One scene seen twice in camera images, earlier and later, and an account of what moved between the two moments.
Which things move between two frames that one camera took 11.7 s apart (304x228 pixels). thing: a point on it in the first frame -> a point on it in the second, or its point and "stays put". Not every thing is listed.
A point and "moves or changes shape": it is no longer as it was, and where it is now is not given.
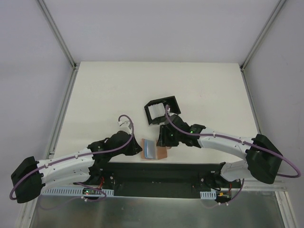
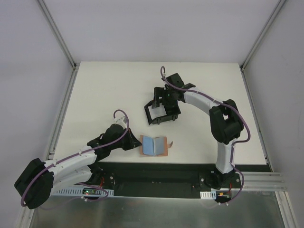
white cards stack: (156, 110) stays put
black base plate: (161, 179) stays put
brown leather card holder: (150, 150) moves or changes shape
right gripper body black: (163, 136) -> (165, 101)
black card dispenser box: (173, 108) stays put
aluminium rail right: (252, 185) stays put
